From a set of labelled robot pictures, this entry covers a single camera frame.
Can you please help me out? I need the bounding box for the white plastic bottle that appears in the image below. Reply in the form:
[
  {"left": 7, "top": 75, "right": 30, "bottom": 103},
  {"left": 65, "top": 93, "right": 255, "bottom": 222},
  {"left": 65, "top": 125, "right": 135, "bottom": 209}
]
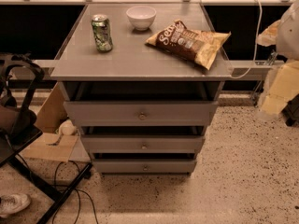
[{"left": 59, "top": 119, "right": 77, "bottom": 135}]

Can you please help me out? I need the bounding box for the grey bottom drawer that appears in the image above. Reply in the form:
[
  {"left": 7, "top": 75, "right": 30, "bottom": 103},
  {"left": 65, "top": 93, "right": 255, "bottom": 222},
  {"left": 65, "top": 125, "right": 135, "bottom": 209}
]
[{"left": 93, "top": 160, "right": 196, "bottom": 174}]

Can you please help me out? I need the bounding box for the grey middle drawer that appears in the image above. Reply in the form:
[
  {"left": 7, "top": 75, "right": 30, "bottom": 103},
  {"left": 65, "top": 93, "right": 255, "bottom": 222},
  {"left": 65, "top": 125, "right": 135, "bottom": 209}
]
[{"left": 81, "top": 135, "right": 205, "bottom": 153}]

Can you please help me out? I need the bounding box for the grey top drawer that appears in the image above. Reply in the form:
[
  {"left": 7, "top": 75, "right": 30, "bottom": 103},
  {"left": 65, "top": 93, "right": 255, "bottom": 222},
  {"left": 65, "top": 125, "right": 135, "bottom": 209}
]
[{"left": 64, "top": 101, "right": 218, "bottom": 127}]

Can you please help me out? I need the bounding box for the grey drawer cabinet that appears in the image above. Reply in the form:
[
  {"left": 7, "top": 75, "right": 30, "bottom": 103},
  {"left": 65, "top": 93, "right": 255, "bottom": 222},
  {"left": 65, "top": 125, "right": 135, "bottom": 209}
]
[{"left": 51, "top": 3, "right": 231, "bottom": 162}]

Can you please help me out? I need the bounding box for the white hanging cable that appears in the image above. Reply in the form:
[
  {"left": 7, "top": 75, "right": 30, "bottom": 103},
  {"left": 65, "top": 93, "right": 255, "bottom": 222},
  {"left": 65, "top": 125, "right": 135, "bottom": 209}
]
[{"left": 230, "top": 0, "right": 263, "bottom": 80}]

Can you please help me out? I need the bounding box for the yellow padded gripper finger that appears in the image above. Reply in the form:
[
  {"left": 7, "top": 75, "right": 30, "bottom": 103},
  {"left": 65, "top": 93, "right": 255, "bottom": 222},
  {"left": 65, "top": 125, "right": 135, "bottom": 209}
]
[{"left": 257, "top": 60, "right": 299, "bottom": 119}]

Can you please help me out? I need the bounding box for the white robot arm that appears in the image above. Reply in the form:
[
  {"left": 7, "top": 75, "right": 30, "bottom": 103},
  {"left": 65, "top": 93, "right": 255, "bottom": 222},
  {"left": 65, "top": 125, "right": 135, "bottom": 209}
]
[{"left": 257, "top": 0, "right": 299, "bottom": 119}]

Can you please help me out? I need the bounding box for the green soda can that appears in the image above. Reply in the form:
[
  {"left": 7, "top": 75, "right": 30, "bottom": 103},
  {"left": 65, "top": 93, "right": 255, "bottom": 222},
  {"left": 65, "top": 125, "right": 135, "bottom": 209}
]
[{"left": 91, "top": 14, "right": 113, "bottom": 52}]

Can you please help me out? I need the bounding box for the white bowl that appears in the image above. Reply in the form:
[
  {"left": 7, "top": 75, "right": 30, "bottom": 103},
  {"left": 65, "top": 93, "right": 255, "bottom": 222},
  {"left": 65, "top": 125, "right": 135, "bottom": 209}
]
[{"left": 126, "top": 6, "right": 157, "bottom": 31}]

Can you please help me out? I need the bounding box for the white sneaker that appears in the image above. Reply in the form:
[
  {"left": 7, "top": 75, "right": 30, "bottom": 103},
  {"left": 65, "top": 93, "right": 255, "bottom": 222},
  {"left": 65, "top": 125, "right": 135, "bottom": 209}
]
[{"left": 0, "top": 194, "right": 31, "bottom": 218}]

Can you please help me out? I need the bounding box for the cardboard sheet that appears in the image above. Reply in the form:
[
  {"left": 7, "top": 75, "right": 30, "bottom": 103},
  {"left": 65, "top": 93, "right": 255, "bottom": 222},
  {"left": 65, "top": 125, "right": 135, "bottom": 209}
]
[{"left": 22, "top": 84, "right": 78, "bottom": 161}]

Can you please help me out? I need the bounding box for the grey drawer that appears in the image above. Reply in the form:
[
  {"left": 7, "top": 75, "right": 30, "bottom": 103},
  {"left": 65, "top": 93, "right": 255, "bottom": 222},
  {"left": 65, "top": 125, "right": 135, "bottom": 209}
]
[
  {"left": 64, "top": 101, "right": 218, "bottom": 127},
  {"left": 81, "top": 135, "right": 205, "bottom": 153},
  {"left": 93, "top": 160, "right": 196, "bottom": 174}
]

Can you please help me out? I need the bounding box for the brown chip bag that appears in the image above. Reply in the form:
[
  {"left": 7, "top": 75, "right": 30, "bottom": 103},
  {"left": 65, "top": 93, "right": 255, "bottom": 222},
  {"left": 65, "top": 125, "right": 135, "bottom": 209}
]
[{"left": 146, "top": 20, "right": 231, "bottom": 70}]

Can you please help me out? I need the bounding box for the black floor cable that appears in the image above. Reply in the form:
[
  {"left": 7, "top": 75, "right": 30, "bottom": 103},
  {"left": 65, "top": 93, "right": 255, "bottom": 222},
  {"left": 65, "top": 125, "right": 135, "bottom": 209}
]
[{"left": 51, "top": 160, "right": 100, "bottom": 224}]

